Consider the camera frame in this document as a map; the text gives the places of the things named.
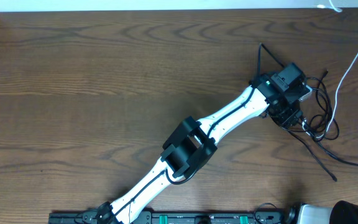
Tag black USB 3 cable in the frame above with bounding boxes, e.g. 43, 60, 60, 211
303, 70, 358, 172

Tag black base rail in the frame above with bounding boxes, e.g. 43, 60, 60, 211
48, 210, 296, 224

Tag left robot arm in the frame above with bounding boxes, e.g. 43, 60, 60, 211
96, 63, 310, 223

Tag thick grey-white cable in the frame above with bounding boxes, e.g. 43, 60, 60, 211
317, 0, 358, 134

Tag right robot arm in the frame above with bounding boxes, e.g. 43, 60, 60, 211
283, 200, 358, 224

